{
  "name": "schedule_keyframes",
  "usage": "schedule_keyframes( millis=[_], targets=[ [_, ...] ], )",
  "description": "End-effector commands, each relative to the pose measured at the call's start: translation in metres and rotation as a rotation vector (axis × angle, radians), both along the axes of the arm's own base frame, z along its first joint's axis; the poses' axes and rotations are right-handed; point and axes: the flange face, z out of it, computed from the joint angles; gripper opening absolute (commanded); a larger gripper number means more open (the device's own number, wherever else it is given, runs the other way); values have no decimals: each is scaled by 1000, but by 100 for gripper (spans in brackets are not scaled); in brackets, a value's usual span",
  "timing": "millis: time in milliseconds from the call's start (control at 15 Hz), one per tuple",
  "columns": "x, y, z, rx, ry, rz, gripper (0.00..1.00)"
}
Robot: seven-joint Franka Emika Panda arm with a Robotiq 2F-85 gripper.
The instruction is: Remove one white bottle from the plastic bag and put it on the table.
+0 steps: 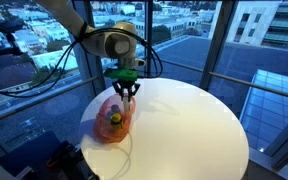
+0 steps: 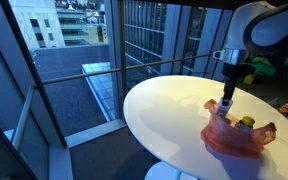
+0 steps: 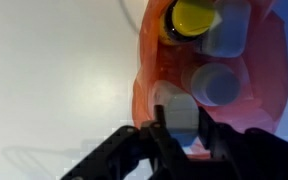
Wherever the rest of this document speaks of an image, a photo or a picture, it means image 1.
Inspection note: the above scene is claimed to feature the dark bottle with yellow cap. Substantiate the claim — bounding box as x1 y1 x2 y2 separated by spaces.
110 112 125 132

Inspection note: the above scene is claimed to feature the metal window handrail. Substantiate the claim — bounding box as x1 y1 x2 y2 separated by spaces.
159 58 288 103
0 76 99 128

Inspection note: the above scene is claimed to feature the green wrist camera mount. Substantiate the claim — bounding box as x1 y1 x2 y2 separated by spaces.
103 67 140 81

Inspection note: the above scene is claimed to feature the dark blue equipment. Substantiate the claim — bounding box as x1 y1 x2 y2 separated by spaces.
0 130 92 180

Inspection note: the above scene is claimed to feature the white bottle with lavender cap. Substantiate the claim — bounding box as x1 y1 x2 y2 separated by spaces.
110 104 121 115

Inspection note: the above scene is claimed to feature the black camera on stand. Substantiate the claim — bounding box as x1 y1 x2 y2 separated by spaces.
0 19 26 58

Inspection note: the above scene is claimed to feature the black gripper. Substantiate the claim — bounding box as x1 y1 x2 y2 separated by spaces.
112 78 141 103

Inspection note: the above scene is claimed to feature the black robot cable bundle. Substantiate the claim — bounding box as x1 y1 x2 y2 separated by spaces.
0 21 164 100

